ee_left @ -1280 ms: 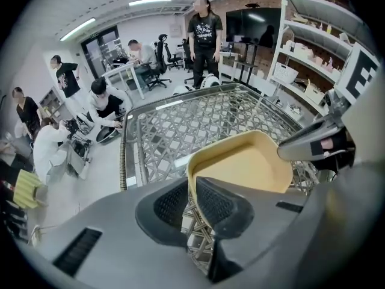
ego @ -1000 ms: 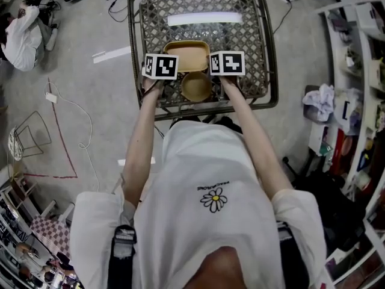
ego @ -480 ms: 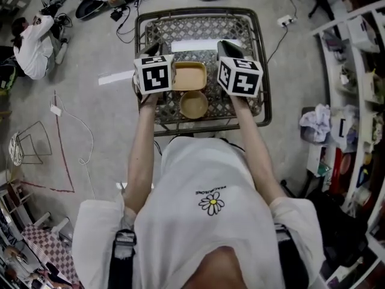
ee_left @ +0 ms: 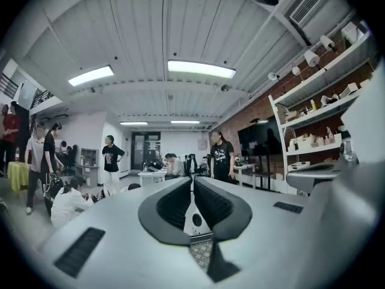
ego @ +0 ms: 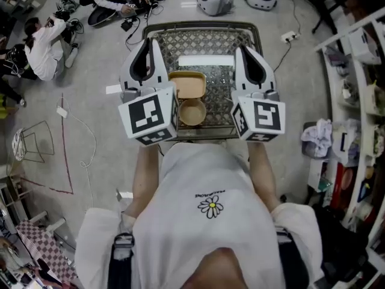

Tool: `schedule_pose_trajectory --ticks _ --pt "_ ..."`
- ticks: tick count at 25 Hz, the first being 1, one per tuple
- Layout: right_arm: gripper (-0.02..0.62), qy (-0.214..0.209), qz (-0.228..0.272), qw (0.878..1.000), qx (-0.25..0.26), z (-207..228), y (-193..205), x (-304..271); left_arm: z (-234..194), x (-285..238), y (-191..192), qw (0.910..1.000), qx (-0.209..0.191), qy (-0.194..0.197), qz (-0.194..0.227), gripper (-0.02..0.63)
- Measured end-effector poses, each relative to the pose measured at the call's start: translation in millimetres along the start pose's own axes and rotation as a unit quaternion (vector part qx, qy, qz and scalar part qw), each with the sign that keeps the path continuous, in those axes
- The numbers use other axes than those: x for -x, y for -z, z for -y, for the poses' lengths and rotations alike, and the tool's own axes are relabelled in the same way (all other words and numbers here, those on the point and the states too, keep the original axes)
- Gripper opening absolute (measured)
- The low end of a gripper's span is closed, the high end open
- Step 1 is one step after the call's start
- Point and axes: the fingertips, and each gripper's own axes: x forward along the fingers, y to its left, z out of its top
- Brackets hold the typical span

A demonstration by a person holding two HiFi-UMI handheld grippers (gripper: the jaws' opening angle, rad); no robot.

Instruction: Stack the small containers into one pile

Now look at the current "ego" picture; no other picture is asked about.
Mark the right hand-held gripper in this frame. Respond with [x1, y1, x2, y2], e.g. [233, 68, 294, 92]
[230, 46, 287, 143]

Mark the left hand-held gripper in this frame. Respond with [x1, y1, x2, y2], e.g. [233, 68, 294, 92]
[117, 37, 179, 147]

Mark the round brown paper bowl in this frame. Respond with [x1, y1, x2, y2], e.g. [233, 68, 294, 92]
[178, 98, 208, 126]

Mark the person's right forearm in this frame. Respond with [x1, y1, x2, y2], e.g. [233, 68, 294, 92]
[247, 140, 282, 212]

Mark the person's left forearm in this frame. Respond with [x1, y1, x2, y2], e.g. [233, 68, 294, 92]
[123, 144, 160, 222]

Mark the white power strip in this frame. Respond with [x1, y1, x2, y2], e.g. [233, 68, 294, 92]
[280, 31, 301, 43]

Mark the black equipment bag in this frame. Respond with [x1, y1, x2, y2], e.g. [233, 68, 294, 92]
[125, 0, 166, 11]

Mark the crumpled white plastic bag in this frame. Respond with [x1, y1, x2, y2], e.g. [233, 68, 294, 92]
[300, 118, 333, 159]

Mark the white shelf unit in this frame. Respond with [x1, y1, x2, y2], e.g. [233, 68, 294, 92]
[312, 7, 385, 289]

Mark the white printed shopping bag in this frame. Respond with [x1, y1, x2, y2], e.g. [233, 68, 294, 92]
[330, 126, 360, 165]

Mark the white cardboard box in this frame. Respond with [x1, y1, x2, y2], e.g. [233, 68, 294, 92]
[348, 27, 383, 66]

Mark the red box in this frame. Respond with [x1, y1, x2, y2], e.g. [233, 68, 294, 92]
[330, 163, 359, 207]

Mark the yellow-green table cloth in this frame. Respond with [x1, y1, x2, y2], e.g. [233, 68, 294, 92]
[0, 93, 14, 120]

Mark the person's white flower-print t-shirt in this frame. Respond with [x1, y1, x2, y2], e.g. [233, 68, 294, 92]
[74, 141, 324, 289]

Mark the person's neck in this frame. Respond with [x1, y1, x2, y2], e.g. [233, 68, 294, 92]
[183, 248, 250, 289]

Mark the checkered table cloth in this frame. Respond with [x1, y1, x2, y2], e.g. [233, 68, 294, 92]
[15, 220, 76, 284]

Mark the wire frame stool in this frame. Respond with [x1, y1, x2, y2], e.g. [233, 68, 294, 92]
[11, 120, 55, 164]

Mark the black backpack strap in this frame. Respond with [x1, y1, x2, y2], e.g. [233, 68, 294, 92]
[274, 226, 310, 289]
[107, 232, 135, 289]

